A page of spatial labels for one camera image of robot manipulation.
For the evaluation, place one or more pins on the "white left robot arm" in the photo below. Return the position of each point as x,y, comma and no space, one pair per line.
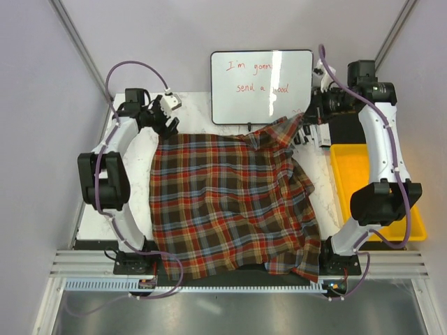
103,179

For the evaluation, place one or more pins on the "plaid long sleeve shirt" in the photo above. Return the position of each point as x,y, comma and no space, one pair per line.
220,202

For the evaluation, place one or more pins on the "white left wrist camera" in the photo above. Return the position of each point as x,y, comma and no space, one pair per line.
170,102

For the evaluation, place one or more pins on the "white slotted cable duct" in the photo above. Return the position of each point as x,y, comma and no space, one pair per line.
141,286

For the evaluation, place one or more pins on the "yellow plastic bin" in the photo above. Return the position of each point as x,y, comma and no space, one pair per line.
350,166

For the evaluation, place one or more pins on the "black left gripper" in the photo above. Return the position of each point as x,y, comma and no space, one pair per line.
162,130

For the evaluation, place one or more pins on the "aluminium extrusion rail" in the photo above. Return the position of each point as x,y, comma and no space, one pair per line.
383,265

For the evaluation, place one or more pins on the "white green whiteboard marker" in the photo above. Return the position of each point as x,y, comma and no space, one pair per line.
305,139

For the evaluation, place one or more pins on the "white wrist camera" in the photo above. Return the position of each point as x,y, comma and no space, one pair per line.
170,102
321,72

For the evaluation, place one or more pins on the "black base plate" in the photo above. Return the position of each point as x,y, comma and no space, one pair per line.
250,275

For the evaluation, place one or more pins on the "black flat box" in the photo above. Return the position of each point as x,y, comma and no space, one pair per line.
346,129

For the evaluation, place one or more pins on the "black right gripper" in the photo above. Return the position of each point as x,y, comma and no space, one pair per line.
317,107

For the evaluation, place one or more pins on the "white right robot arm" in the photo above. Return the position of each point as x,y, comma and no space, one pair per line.
382,207

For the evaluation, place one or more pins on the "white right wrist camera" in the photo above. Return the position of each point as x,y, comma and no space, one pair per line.
321,72

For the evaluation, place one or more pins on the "small whiteboard with stand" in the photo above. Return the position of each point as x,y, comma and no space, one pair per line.
259,87

